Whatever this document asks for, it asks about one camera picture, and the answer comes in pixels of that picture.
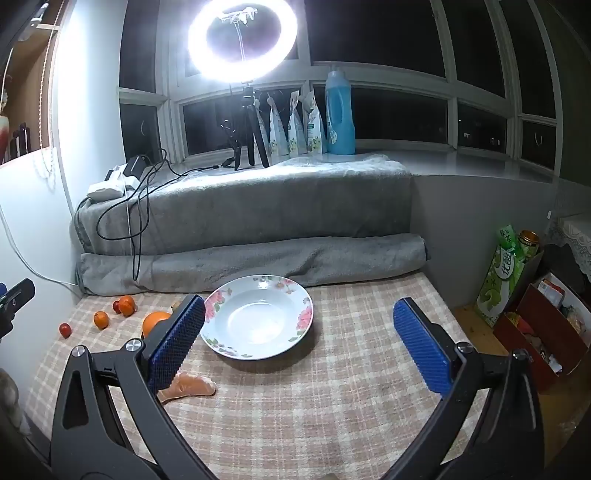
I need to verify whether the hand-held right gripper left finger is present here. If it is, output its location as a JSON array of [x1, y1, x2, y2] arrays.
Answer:
[[50, 294, 218, 480]]

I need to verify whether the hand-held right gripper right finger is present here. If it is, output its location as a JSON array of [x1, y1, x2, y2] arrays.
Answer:
[[383, 298, 557, 480]]

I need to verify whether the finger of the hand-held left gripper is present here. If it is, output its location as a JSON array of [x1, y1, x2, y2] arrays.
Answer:
[[0, 278, 36, 340]]

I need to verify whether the large orange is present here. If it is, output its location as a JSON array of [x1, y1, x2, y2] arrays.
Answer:
[[141, 311, 172, 340]]

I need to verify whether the peeled grapefruit segment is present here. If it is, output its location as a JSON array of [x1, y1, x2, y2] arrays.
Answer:
[[157, 373, 217, 404]]

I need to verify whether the white floral plate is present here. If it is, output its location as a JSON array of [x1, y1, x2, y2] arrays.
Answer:
[[199, 275, 315, 361]]

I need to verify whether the beige fuzzy cloth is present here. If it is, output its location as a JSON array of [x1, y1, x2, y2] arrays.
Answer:
[[0, 369, 26, 435]]

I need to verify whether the red cardboard box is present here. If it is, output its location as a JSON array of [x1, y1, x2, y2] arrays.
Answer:
[[492, 272, 589, 393]]

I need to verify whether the rolled grey fleece blanket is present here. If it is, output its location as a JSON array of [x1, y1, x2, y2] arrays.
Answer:
[[76, 233, 428, 296]]

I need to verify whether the beige checked tablecloth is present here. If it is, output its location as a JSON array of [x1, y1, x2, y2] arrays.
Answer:
[[23, 272, 490, 480]]

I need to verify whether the white power adapter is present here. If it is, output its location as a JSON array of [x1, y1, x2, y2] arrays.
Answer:
[[88, 164, 134, 201]]

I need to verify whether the gold drink can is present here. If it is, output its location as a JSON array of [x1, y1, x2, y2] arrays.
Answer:
[[517, 230, 540, 259]]

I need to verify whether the folded grey fleece blanket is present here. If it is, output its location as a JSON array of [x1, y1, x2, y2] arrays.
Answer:
[[69, 154, 414, 257]]

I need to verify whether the black power adapter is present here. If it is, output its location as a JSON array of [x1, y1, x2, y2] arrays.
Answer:
[[121, 156, 151, 178]]

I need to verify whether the white lace cloth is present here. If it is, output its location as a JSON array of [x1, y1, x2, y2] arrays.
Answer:
[[551, 213, 591, 278]]

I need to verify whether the black tripod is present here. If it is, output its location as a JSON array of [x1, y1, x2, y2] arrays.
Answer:
[[221, 83, 271, 171]]

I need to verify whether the blue detergent bottle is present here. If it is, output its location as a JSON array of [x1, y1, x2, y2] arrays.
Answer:
[[324, 68, 357, 155]]

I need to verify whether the white cable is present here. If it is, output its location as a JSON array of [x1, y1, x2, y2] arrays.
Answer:
[[0, 203, 81, 289]]

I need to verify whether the black cable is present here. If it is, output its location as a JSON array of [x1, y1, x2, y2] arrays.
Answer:
[[95, 148, 236, 281]]

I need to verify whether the white bead cord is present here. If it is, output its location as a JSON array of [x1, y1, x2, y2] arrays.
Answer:
[[39, 28, 58, 185]]

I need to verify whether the white window frame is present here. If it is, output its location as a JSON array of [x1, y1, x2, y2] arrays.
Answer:
[[117, 0, 559, 185]]

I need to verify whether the white ring light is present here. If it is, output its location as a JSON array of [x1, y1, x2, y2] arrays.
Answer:
[[187, 0, 311, 85]]

